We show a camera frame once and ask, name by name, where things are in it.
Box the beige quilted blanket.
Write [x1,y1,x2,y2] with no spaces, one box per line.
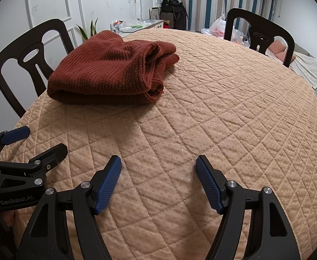
[0,28,317,260]

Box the green potted plant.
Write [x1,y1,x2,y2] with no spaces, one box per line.
[76,18,98,42]

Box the white side desk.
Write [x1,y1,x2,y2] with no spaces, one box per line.
[110,19,165,37]

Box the rust red knit sweater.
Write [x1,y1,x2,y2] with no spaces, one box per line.
[47,30,180,105]

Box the clear plastic bag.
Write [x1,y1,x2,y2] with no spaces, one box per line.
[230,26,250,46]

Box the white plastic bag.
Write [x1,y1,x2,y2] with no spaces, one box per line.
[209,13,227,37]

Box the sofa with white cover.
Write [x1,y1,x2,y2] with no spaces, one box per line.
[267,36,317,88]

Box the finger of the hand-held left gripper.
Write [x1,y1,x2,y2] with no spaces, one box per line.
[26,143,68,180]
[0,126,30,152]

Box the dark wooden chair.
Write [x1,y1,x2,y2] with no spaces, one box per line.
[0,19,75,118]
[223,8,295,68]

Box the black backpack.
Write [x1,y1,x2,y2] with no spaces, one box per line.
[160,0,174,14]

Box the pink pillow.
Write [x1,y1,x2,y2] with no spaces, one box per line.
[265,39,296,61]

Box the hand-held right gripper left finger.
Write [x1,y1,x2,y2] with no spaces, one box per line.
[16,156,122,260]

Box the striped curtain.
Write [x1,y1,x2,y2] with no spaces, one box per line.
[171,0,277,32]

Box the black bag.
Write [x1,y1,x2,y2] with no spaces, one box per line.
[171,0,188,30]

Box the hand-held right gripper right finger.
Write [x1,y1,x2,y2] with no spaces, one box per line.
[196,155,301,260]

